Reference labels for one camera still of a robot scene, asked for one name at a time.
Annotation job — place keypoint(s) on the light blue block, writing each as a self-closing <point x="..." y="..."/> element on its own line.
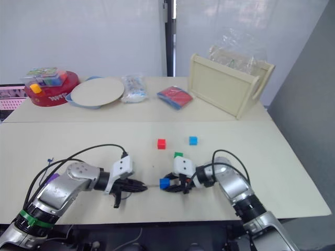
<point x="193" y="140"/>

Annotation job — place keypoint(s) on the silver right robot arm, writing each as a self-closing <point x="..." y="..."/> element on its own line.
<point x="235" y="183"/>

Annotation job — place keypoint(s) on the red block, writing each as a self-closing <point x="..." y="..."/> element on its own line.
<point x="161" y="144"/>

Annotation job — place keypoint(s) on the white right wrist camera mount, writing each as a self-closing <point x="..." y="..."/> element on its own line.
<point x="184" y="164"/>

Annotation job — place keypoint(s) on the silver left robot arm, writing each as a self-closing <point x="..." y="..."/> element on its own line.
<point x="60" y="187"/>

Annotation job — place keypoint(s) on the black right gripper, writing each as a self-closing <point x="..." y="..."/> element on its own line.
<point x="186" y="184"/>

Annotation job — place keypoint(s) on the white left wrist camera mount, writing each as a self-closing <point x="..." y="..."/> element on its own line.
<point x="122" y="167"/>

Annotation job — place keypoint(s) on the beige round plate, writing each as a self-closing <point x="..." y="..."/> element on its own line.
<point x="98" y="91"/>

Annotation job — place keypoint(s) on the green band on left arm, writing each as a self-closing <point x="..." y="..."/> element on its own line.
<point x="32" y="218"/>

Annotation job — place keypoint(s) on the green block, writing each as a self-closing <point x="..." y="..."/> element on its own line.
<point x="179" y="154"/>

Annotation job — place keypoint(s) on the black upright pole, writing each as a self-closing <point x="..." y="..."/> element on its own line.
<point x="169" y="47"/>

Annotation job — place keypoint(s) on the red round tin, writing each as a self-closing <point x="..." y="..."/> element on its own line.
<point x="56" y="95"/>

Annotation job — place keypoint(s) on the red and blue bagged packet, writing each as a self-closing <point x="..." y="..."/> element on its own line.
<point x="174" y="96"/>

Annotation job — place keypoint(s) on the clear plastic box of blocks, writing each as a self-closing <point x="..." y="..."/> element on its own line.
<point x="43" y="75"/>

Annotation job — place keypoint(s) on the dark rounded shape under table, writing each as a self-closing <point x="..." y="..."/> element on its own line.
<point x="136" y="247"/>

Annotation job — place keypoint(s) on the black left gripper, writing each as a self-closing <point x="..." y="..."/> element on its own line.
<point x="119" y="187"/>

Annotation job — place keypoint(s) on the light blue tray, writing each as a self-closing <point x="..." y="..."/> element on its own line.
<point x="72" y="100"/>

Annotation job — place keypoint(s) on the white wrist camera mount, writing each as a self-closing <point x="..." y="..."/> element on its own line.
<point x="184" y="164"/>
<point x="122" y="167"/>

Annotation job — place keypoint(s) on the crumpled clear plastic bag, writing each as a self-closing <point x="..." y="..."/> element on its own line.
<point x="235" y="56"/>

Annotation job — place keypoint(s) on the purple block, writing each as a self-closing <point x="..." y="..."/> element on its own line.
<point x="53" y="177"/>

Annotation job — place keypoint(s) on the clear bag with white contents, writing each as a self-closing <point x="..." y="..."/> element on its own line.
<point x="134" y="90"/>

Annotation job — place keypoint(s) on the cream wooden crate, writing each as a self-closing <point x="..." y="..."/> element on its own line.
<point x="222" y="83"/>

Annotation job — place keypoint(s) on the dark blue block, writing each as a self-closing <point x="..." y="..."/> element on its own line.
<point x="164" y="183"/>

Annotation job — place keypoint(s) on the yellow block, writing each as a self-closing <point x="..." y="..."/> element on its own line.
<point x="35" y="88"/>

